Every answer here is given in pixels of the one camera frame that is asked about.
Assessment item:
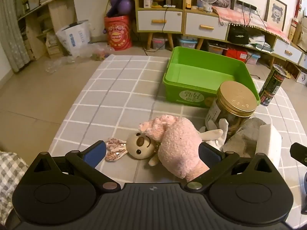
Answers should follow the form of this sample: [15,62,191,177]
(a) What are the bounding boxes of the green plastic bin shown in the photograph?
[163,46,261,108]

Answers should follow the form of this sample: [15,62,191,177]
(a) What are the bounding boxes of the red box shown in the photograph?
[223,48,248,64]

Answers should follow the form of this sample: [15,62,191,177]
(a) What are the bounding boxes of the framed cartoon girl picture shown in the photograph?
[264,0,288,31]

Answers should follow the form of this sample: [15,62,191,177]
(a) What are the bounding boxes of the grey patterned curtain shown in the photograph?
[0,0,31,74]

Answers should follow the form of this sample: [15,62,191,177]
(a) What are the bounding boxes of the tall wooden shelf cabinet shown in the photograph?
[133,0,186,51]

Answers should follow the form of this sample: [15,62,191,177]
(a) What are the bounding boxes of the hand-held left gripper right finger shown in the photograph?
[184,142,279,192]

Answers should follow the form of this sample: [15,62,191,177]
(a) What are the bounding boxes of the glass jar with gold lid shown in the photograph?
[205,81,257,140]

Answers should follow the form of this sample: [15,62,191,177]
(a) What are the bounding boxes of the pink checked table runner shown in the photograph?
[212,5,291,44]

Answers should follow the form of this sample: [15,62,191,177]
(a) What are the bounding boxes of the purple plush toy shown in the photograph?
[103,0,135,19]

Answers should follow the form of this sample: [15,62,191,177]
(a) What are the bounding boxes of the black bag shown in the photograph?
[227,25,250,45]

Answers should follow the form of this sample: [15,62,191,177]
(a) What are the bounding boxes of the red hanging decoration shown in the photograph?
[296,0,307,18]

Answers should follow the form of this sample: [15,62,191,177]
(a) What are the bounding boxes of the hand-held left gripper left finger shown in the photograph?
[29,140,121,193]

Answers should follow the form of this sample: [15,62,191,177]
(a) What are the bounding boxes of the white woven sack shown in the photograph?
[55,20,92,56]

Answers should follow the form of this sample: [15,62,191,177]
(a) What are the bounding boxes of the clear plastic bags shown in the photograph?
[45,43,116,75]

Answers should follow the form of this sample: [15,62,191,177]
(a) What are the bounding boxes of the blue lid storage box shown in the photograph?
[178,37,198,51]

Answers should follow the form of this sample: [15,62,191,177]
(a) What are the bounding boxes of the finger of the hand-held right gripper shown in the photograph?
[290,142,307,166]

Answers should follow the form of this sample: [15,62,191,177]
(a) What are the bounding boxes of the dark printed drink can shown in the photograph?
[258,64,287,107]

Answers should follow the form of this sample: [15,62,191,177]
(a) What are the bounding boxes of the wooden bookshelf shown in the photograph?
[16,0,78,61]

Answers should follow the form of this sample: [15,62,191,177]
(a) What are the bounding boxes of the grey gingham cloth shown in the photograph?
[0,151,30,223]

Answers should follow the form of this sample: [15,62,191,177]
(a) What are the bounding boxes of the clear storage box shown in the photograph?
[152,38,168,50]

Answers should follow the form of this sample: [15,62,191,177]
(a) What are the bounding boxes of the red printed bag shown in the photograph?
[104,15,133,51]

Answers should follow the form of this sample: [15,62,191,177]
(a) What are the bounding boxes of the low wooden drawer cabinet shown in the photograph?
[184,0,307,71]

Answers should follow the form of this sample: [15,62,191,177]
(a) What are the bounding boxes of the white foam block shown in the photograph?
[255,123,282,168]

